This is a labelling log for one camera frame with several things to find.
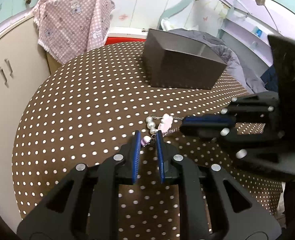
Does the pink charm pearl bracelet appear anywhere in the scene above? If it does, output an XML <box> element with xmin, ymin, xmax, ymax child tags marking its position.
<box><xmin>142</xmin><ymin>113</ymin><xmax>184</xmax><ymax>147</ymax></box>

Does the grey duvet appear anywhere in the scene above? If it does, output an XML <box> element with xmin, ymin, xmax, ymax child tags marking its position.
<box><xmin>169</xmin><ymin>28</ymin><xmax>267</xmax><ymax>94</ymax></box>

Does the dark metal tin box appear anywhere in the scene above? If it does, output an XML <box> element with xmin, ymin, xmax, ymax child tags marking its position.
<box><xmin>142</xmin><ymin>29</ymin><xmax>227</xmax><ymax>90</ymax></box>

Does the yellow navy jacket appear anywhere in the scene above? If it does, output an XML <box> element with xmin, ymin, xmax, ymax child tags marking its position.
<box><xmin>260</xmin><ymin>65</ymin><xmax>278</xmax><ymax>92</ymax></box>

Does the brown polka dot tablecloth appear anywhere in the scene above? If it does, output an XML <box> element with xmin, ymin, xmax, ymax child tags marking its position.
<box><xmin>12</xmin><ymin>42</ymin><xmax>283</xmax><ymax>239</ymax></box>

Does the blue box on shelf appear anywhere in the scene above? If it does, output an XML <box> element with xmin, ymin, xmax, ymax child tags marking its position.
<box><xmin>253</xmin><ymin>28</ymin><xmax>262</xmax><ymax>37</ymax></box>

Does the red storage ottoman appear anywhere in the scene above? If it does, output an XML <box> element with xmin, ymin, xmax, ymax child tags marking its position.
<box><xmin>105</xmin><ymin>34</ymin><xmax>147</xmax><ymax>46</ymax></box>

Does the beige low cabinet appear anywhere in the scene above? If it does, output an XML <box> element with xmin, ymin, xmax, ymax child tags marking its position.
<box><xmin>0</xmin><ymin>16</ymin><xmax>49</xmax><ymax>231</ymax></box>

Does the pink polka dot cloth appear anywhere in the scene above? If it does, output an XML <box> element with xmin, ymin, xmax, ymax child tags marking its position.
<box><xmin>32</xmin><ymin>0</ymin><xmax>115</xmax><ymax>64</ymax></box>

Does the teal bunk bed frame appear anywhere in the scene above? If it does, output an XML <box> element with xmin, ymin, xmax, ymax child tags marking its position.
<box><xmin>158</xmin><ymin>0</ymin><xmax>295</xmax><ymax>73</ymax></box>

